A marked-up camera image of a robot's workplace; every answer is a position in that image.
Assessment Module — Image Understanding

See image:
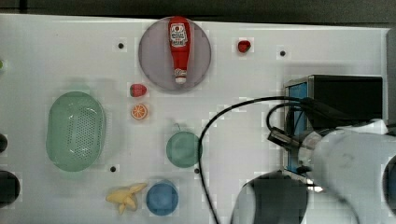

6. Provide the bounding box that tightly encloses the black cylinder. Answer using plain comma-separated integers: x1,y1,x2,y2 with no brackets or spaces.
0,170,21,208
0,133,7,153

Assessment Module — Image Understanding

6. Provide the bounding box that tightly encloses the grey round plate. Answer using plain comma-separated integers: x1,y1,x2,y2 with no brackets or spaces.
138,18,212,93

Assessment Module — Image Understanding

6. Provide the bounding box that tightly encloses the blue plastic bowl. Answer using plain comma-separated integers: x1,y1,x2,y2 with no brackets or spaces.
146,180,179,217

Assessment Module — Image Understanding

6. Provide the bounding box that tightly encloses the green metal cup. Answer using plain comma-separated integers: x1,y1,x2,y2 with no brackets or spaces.
165,123,203,168

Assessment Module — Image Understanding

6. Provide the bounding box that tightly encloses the red ketchup bottle toy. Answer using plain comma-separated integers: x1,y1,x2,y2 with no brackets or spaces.
168,16,191,84

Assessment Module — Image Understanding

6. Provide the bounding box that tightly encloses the orange slice toy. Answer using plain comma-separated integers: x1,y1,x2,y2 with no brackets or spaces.
131,104,148,120

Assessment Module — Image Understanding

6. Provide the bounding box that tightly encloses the green plastic colander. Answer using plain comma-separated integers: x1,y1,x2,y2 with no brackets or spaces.
46,91,106,172

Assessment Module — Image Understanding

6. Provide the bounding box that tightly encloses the black cylinder lower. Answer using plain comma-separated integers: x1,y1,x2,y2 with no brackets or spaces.
0,170,21,208

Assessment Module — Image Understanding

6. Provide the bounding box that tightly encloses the small red toy fruit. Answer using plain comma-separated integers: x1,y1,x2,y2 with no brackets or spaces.
237,40,251,53

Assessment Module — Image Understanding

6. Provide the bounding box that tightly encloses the yellow toy banana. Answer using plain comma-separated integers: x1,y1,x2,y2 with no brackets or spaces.
106,183,148,215

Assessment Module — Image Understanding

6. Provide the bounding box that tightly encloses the black cylinder upper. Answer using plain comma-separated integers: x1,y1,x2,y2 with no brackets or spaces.
0,133,7,153

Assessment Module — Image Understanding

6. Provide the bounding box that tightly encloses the black toaster oven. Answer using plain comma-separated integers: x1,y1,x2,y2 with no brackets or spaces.
282,74,384,185

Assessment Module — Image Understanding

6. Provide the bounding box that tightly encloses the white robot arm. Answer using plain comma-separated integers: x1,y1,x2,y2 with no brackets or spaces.
230,119,395,224

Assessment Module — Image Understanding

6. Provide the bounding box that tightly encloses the toy strawberry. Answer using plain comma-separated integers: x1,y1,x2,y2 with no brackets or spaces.
130,84,148,97

